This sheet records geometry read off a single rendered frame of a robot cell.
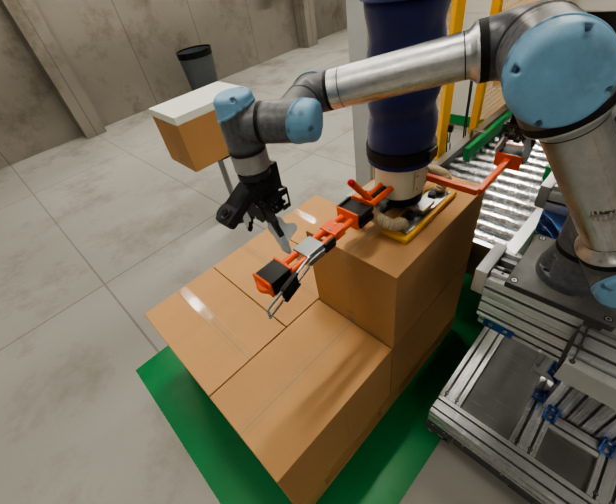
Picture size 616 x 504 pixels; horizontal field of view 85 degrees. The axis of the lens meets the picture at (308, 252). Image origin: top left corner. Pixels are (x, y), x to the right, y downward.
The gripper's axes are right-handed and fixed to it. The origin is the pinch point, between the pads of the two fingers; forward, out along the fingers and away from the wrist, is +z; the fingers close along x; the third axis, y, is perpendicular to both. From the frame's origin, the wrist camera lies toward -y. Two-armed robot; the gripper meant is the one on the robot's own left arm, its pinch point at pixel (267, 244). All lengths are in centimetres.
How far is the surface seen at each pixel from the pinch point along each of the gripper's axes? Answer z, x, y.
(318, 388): 65, -8, -3
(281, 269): 10.3, -0.5, 1.5
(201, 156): 50, 165, 66
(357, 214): 11.0, -2.6, 32.3
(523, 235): 61, -36, 111
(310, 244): 11.1, 0.4, 13.9
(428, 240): 26, -19, 48
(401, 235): 24, -12, 44
